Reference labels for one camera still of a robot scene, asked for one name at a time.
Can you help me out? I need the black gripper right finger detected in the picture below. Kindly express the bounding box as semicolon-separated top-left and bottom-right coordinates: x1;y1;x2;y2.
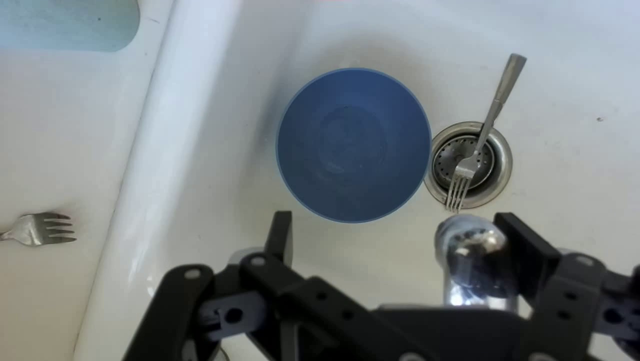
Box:
494;213;562;296

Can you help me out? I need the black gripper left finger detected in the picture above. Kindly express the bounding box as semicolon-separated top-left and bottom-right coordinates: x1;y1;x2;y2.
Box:
264;210;293;265

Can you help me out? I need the chrome sink faucet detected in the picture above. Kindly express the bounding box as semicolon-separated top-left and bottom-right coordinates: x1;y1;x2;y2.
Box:
435;215;519;313

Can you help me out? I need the silver fork in sink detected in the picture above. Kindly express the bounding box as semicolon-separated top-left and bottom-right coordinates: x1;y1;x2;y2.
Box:
444;55;528;213

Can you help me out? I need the chrome sink drain strainer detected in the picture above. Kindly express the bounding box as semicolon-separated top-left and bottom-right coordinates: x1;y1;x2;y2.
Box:
427;120;514;213

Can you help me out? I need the blue bowl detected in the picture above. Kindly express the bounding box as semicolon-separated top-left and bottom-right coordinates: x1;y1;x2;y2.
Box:
277;68;433;223

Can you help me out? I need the white farmhouse sink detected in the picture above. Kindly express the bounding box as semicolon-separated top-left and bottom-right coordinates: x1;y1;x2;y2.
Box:
74;0;640;361

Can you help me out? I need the silver fork on counter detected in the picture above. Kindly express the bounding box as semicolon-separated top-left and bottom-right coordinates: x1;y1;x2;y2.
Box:
0;210;76;247

